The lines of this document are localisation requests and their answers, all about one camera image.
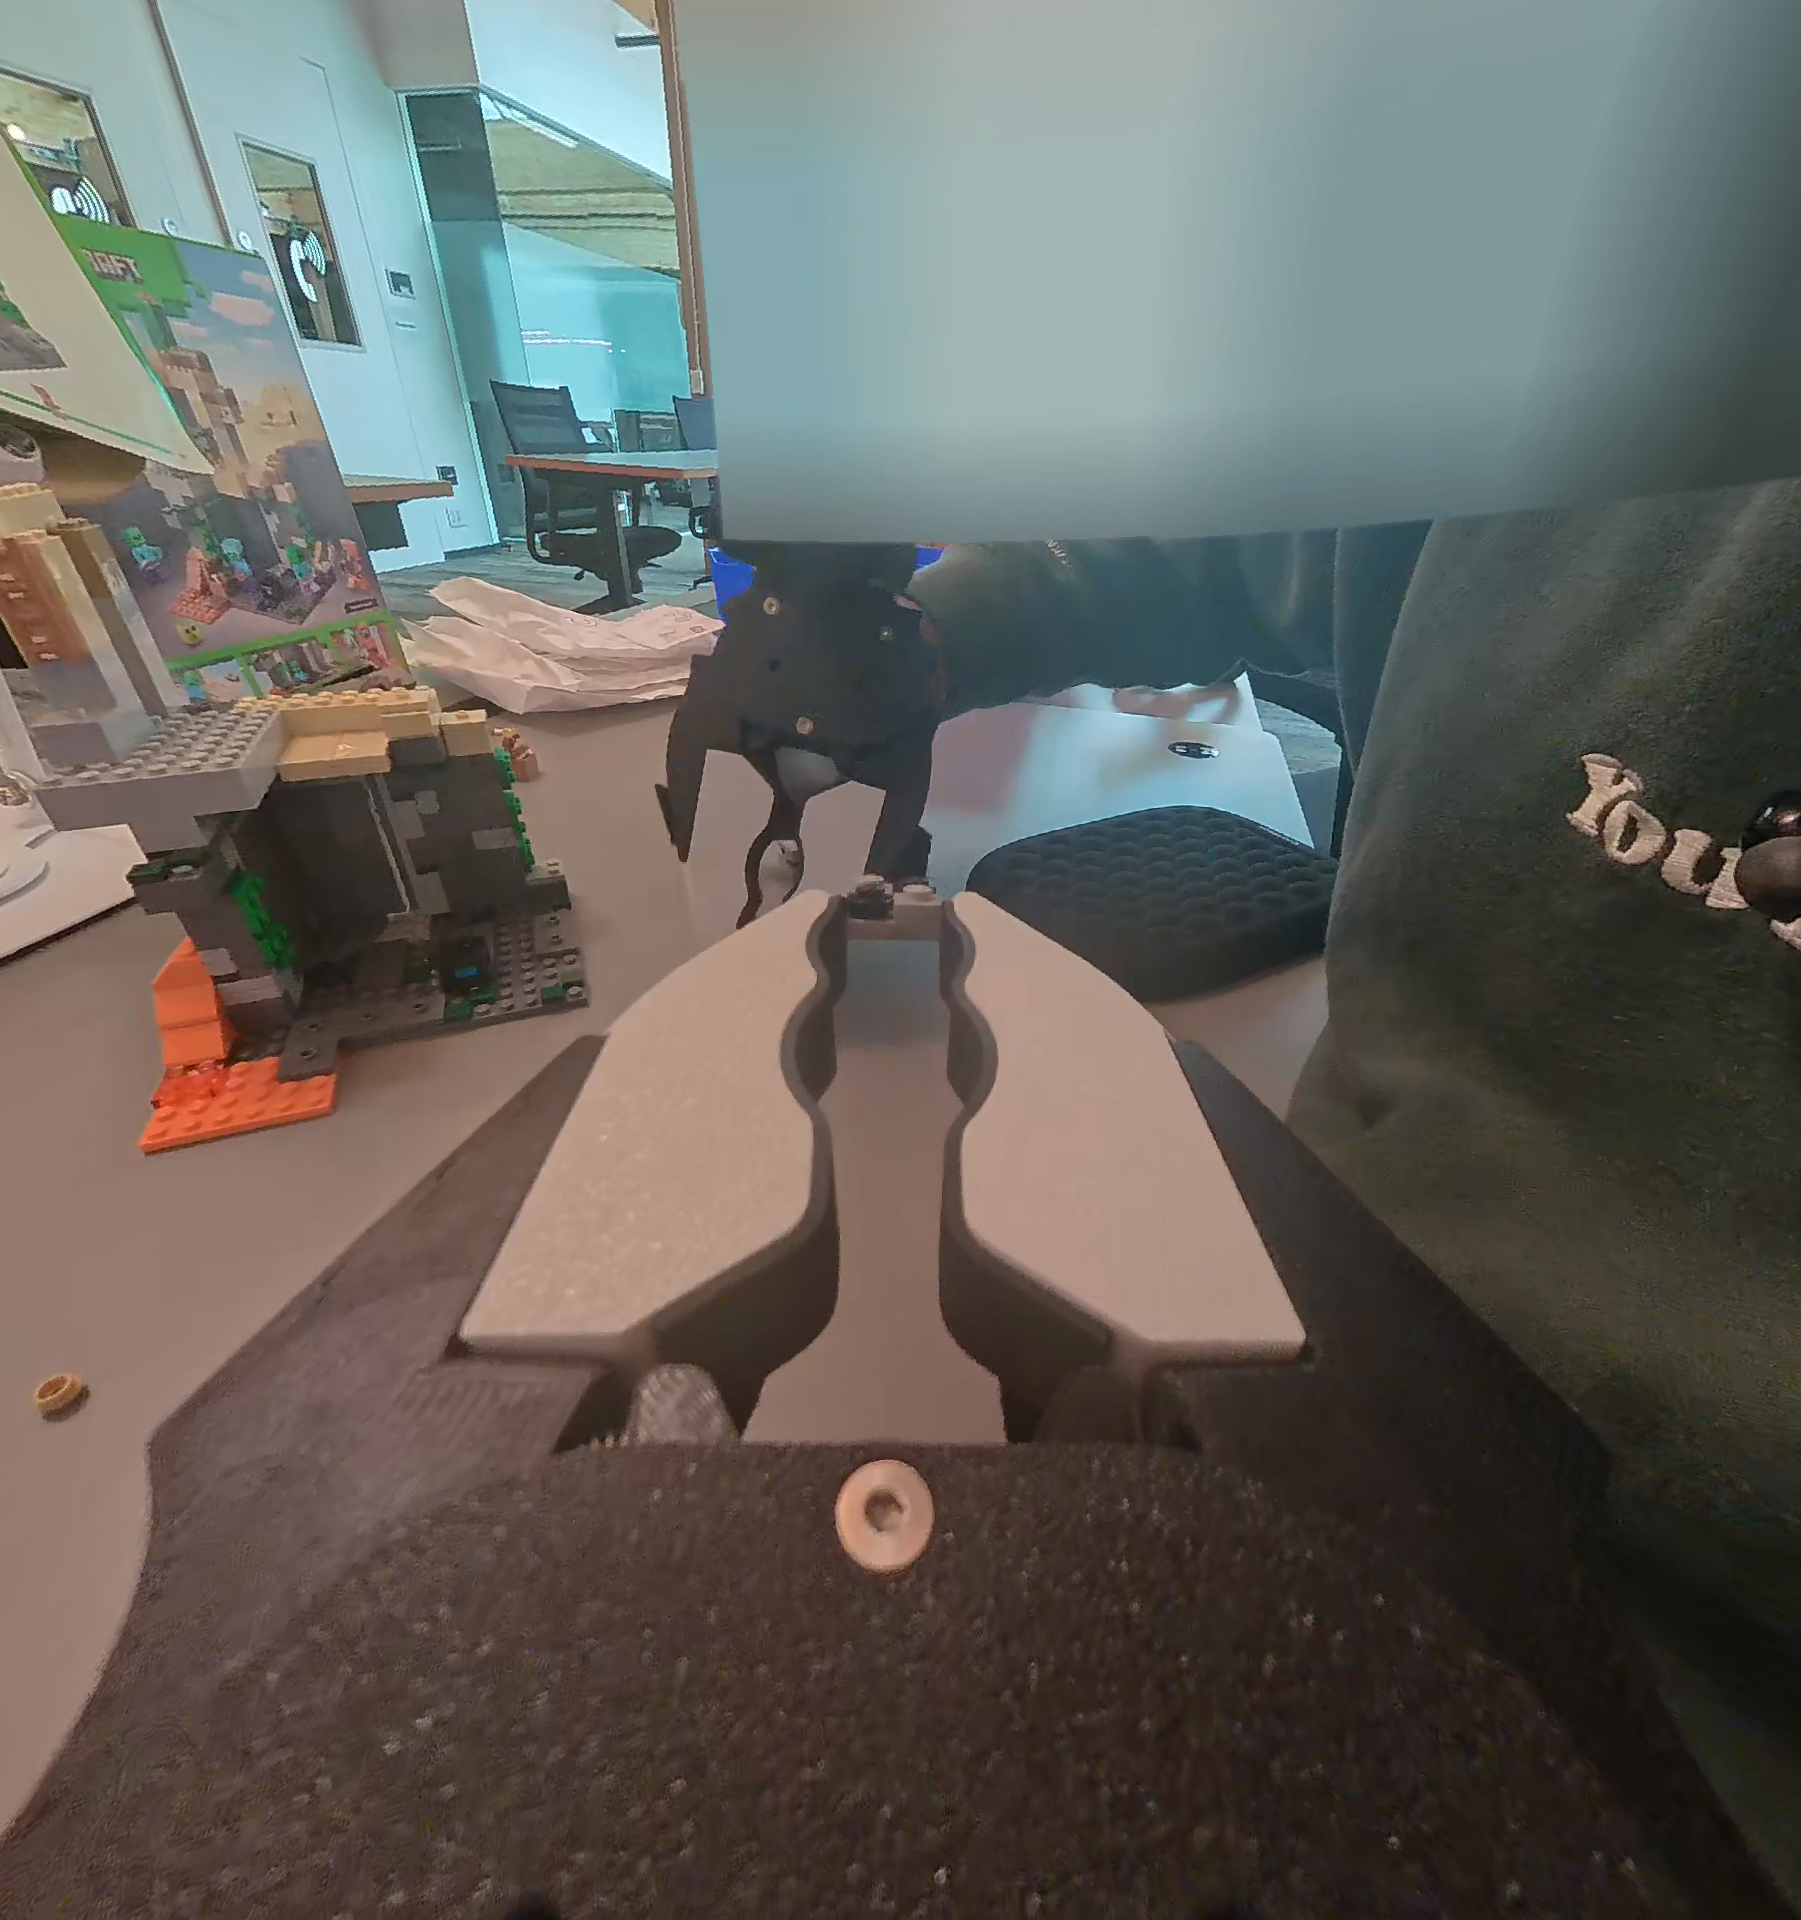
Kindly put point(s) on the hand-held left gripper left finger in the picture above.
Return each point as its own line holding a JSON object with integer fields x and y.
{"x": 645, "y": 1170}

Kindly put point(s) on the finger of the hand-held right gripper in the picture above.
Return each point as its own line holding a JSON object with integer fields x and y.
{"x": 803, "y": 768}

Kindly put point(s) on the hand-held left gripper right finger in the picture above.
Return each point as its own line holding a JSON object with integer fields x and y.
{"x": 1124, "y": 1184}

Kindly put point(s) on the small grey brick assembly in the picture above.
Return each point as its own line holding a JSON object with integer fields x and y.
{"x": 908, "y": 915}

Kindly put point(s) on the grey desk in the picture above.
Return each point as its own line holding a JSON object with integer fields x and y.
{"x": 166, "y": 1244}

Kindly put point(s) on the blue plastic bin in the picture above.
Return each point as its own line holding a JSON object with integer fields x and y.
{"x": 727, "y": 577}

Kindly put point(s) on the white plastic bag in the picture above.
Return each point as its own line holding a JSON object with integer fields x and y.
{"x": 570, "y": 645}

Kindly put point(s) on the long wooden table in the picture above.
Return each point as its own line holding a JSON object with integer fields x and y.
{"x": 616, "y": 465}

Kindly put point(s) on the black mesh office chair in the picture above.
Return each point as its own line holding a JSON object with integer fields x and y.
{"x": 1141, "y": 900}

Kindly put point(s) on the white flat box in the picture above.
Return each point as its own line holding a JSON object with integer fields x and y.
{"x": 1124, "y": 779}

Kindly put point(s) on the multicoloured brick model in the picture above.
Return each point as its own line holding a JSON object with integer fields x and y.
{"x": 391, "y": 854}

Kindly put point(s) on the green sweatshirt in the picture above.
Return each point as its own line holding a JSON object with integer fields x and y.
{"x": 1590, "y": 1200}

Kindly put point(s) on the colourful brick set box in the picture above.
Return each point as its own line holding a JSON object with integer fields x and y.
{"x": 239, "y": 449}

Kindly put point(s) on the gold round stud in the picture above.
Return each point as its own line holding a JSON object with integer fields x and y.
{"x": 61, "y": 1395}

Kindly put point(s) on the open instruction booklet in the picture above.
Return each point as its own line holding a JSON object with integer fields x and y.
{"x": 31, "y": 299}

